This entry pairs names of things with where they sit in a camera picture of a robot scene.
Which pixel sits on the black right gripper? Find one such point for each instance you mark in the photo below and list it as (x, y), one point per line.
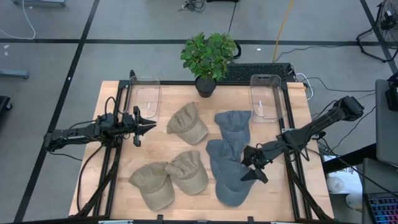
(256, 157)

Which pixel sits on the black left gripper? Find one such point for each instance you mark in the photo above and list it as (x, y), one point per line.
(136, 130)

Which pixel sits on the blue-grey baseball cap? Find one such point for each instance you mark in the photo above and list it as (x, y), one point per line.
(230, 189)
(233, 126)
(222, 151)

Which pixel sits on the tan baseball cap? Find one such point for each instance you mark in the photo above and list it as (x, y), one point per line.
(188, 127)
(152, 186)
(189, 177)

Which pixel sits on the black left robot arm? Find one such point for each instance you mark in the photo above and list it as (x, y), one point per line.
(71, 135)

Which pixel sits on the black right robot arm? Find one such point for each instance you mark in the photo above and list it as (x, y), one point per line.
(311, 127)

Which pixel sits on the clear plastic bin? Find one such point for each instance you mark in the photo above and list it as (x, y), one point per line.
(146, 99)
(265, 99)

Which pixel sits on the clear plastic cup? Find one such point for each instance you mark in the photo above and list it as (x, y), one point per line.
(335, 185)

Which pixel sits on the green leafy plant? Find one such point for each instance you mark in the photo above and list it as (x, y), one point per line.
(206, 56)

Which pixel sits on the black perforated box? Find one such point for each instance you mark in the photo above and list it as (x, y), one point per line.
(258, 72)

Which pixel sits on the black desk beam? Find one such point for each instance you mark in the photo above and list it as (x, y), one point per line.
(348, 158)

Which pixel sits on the white paper sheet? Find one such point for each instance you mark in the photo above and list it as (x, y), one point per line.
(351, 182)

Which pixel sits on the white round object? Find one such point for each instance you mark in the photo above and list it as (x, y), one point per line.
(354, 201)

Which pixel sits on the grey laptop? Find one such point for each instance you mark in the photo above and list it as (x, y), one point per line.
(379, 177)

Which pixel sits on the grey flat panel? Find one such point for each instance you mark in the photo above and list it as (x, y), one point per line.
(387, 133)

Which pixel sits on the rainbow backlit keyboard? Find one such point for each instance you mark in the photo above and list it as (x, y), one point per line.
(384, 210)

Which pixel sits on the grey furniture foot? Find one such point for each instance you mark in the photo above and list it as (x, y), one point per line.
(40, 2)
(14, 74)

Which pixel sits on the black chair base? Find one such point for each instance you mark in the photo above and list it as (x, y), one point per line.
(3, 104)

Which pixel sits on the black standing fan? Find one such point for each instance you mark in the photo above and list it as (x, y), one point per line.
(388, 18)

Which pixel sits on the black aluminium table frame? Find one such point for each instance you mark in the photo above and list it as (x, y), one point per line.
(177, 82)

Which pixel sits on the black camera device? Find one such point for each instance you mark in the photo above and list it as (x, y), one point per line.
(392, 96)

